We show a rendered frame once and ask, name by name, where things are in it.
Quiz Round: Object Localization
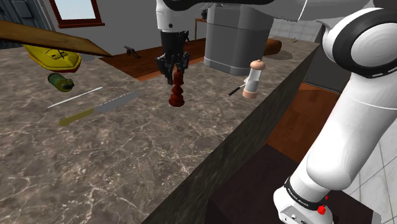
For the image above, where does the thin white stick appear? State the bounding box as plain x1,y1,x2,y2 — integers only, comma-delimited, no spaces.
46,86,104,109

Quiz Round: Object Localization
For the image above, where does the small black object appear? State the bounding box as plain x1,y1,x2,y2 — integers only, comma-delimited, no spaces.
123,45,142,59

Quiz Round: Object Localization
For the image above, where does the knife with olive handle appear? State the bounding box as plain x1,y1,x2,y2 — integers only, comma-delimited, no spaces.
57,91,141,127

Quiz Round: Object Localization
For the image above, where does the red wooden pepper mill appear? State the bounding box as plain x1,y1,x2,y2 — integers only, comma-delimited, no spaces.
168,69,186,108

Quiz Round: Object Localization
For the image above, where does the small black-handled knife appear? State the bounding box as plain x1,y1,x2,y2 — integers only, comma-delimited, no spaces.
228,83,248,97

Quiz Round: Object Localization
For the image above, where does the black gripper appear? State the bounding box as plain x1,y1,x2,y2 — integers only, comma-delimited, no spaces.
156,30,192,86

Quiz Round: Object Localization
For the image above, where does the clear mill with pink ends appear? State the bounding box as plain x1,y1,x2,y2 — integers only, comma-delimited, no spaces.
242,59,267,100

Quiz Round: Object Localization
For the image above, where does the yellow boat-shaped object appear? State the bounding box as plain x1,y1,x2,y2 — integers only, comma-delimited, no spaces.
22,44,83,74

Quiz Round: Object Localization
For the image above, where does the red-framed window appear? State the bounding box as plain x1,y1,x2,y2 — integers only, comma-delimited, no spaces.
48,0,106,29

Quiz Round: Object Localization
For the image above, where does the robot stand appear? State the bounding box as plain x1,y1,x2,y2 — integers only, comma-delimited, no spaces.
203,143,375,224

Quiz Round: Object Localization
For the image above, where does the brown wooden board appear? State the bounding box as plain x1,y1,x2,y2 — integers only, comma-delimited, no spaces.
0,19,113,59

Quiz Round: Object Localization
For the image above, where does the brown bread loaf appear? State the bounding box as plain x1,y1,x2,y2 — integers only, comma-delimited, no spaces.
263,38,283,57

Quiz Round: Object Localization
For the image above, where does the green round canister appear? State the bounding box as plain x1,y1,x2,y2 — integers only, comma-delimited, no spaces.
46,72,76,93

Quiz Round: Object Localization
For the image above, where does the grey panelled door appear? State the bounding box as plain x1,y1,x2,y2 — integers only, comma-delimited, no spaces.
0,0,48,50

